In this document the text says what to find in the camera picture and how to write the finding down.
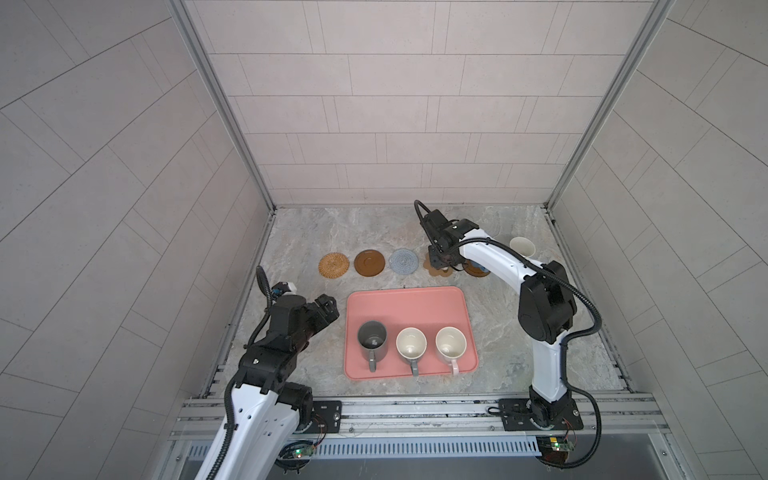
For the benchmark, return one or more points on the grey handled white mug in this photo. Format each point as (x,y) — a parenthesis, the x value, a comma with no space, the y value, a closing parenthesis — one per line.
(411,345)

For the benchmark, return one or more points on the blue woven round coaster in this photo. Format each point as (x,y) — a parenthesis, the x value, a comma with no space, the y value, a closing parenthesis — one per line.
(403,261)

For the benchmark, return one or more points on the brown wooden coaster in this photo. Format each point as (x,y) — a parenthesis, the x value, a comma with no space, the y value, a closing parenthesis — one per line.
(369,263)
(475,270)

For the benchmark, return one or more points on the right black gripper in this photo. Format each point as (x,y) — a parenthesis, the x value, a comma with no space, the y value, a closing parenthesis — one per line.
(436,263)

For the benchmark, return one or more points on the pink handled white mug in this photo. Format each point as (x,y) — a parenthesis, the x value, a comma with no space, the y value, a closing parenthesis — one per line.
(451,345)

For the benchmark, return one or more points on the pink silicone tray mat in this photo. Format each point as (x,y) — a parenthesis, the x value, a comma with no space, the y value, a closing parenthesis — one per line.
(428,309)

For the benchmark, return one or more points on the dark grey mug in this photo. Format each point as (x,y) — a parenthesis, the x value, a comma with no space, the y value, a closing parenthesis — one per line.
(372,337)

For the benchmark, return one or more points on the light blue mug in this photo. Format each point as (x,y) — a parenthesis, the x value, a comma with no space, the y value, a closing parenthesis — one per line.
(523,246)

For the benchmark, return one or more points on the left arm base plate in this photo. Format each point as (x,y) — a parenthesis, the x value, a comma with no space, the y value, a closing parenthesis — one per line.
(324,417)

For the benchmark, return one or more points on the green circuit board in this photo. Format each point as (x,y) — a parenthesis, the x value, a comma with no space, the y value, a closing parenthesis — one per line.
(554,449)
(296,451)

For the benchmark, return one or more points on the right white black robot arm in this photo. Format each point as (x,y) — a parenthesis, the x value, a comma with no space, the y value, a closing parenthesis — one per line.
(551,311)

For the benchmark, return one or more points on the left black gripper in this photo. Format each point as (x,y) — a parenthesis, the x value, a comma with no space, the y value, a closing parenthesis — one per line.
(321,320)

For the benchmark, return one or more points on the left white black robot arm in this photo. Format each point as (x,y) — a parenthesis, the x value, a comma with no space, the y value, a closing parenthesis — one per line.
(262,407)

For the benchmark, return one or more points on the woven rattan coaster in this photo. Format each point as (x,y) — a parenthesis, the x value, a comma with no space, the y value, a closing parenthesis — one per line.
(333,265)

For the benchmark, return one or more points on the right green circuit board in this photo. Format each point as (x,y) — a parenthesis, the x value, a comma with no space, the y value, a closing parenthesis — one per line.
(554,449)

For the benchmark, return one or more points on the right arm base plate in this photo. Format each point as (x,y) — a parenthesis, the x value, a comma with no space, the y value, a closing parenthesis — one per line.
(539,415)

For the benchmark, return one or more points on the cork paw print coaster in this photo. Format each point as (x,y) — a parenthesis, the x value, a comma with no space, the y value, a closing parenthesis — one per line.
(438,272)

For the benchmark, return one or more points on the aluminium mounting rail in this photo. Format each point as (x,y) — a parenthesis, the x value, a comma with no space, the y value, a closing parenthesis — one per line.
(479,415)

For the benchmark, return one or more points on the white vent grille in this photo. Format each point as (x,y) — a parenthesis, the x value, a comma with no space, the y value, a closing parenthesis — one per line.
(363,448)

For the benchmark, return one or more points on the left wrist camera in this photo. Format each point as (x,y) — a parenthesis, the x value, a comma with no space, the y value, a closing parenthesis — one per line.
(282,288)

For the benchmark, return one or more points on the left green circuit board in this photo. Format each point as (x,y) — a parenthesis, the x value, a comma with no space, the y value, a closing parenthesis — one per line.
(296,451)

